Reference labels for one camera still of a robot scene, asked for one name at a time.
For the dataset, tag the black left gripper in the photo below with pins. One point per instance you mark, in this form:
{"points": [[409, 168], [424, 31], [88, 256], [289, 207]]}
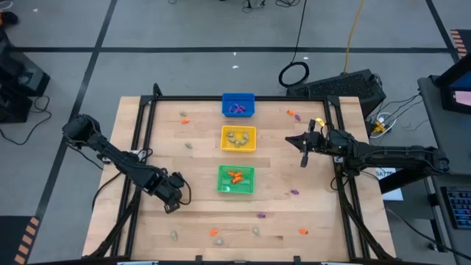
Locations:
{"points": [[163, 186]]}

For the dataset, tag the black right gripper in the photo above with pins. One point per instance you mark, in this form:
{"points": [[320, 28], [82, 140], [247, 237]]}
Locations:
{"points": [[333, 143]]}

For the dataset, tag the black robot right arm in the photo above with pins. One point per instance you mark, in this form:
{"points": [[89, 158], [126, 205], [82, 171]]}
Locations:
{"points": [[397, 158]]}

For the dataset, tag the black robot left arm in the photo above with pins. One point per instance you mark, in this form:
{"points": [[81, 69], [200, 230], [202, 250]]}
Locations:
{"points": [[121, 162]]}

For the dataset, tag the yellow tape tag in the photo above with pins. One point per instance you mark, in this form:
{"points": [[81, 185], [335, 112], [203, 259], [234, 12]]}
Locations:
{"points": [[319, 121]]}

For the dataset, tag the yellow plastic basket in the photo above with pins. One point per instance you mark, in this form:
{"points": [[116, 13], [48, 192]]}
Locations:
{"points": [[252, 128]]}

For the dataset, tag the black computer tower case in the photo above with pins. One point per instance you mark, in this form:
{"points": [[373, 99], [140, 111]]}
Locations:
{"points": [[336, 88]]}

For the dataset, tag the green plastic basket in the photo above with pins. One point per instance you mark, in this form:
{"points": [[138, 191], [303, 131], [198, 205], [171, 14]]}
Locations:
{"points": [[248, 187]]}

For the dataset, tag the yellow plug power strip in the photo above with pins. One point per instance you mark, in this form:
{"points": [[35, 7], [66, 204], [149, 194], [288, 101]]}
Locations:
{"points": [[378, 127]]}

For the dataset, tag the blue plastic basket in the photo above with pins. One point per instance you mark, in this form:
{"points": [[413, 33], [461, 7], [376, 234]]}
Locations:
{"points": [[246, 99]]}

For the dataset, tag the white label strip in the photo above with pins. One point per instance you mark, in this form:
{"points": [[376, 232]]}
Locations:
{"points": [[138, 263]]}

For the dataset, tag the white paper sign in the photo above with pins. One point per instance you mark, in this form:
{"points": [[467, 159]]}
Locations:
{"points": [[390, 184]]}

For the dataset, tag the black support beam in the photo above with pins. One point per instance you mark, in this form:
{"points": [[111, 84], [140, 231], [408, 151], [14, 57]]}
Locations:
{"points": [[390, 186]]}

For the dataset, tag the grey desk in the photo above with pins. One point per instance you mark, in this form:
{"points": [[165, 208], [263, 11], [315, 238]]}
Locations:
{"points": [[460, 140], [438, 239]]}

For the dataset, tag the black framed monitor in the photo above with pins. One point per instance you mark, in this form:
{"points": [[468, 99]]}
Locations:
{"points": [[456, 99]]}

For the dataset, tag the backlit keyboard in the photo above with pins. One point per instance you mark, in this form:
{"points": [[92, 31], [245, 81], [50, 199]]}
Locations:
{"points": [[460, 208]]}

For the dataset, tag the black hazard-striped floor mat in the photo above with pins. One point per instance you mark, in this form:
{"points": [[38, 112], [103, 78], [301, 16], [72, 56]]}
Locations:
{"points": [[461, 40], [11, 239]]}

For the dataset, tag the black equipment stack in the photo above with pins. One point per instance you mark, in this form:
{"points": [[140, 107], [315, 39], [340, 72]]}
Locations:
{"points": [[18, 84]]}

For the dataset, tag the black rounded floor object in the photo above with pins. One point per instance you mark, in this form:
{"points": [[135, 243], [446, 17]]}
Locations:
{"points": [[9, 17]]}

